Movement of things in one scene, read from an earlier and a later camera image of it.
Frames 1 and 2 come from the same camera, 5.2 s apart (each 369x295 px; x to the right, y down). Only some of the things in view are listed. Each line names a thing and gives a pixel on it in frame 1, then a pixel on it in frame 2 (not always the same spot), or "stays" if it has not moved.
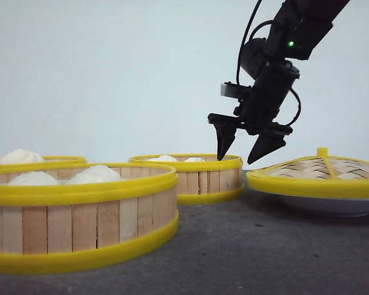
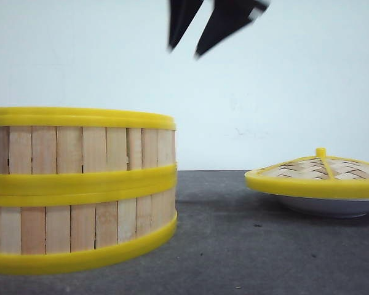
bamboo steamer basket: [200, 177] to [42, 150]
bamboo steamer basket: [59, 218] stays
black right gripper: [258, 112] to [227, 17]
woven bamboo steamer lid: [321, 175] stays
